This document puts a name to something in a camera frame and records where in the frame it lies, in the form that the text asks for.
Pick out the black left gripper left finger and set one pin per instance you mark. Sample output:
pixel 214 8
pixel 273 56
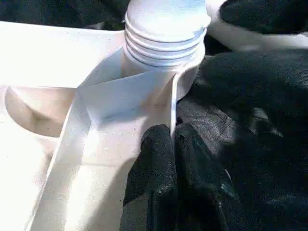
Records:
pixel 154 180

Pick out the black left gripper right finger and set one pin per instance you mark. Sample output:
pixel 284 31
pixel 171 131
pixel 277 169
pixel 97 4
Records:
pixel 202 192

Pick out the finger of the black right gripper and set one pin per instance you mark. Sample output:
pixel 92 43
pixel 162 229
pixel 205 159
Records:
pixel 264 14

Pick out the black mat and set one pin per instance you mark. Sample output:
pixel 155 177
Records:
pixel 264 120

